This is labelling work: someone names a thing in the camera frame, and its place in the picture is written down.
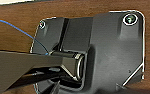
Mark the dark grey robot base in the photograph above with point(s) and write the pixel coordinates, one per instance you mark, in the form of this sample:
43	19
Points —
117	53

